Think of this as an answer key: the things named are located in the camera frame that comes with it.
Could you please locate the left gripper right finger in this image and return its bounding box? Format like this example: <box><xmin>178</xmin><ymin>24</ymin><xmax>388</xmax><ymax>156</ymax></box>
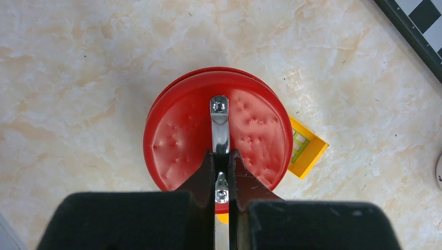
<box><xmin>228</xmin><ymin>149</ymin><xmax>400</xmax><ymax>249</ymax></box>

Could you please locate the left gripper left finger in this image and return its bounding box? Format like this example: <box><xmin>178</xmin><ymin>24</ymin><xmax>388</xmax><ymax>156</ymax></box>
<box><xmin>38</xmin><ymin>151</ymin><xmax>215</xmax><ymax>249</ymax></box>

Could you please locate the red oval dish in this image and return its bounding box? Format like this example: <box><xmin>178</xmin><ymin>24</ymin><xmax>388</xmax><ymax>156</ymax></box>
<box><xmin>143</xmin><ymin>67</ymin><xmax>293</xmax><ymax>191</ymax></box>

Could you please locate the steel lunch box bowl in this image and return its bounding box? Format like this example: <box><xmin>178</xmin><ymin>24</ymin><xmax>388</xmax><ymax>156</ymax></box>
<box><xmin>435</xmin><ymin>156</ymin><xmax>442</xmax><ymax>189</ymax></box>

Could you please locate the yellow toy block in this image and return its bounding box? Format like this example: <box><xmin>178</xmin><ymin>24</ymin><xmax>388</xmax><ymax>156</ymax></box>
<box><xmin>216</xmin><ymin>214</ymin><xmax>229</xmax><ymax>224</ymax></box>

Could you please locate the yellow toy tray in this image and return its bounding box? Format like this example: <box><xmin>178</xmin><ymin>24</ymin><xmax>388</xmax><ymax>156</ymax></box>
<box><xmin>288</xmin><ymin>116</ymin><xmax>329</xmax><ymax>180</ymax></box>

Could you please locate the black white chessboard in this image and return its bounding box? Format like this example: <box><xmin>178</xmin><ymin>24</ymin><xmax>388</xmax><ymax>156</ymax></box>
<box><xmin>374</xmin><ymin>0</ymin><xmax>441</xmax><ymax>81</ymax></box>

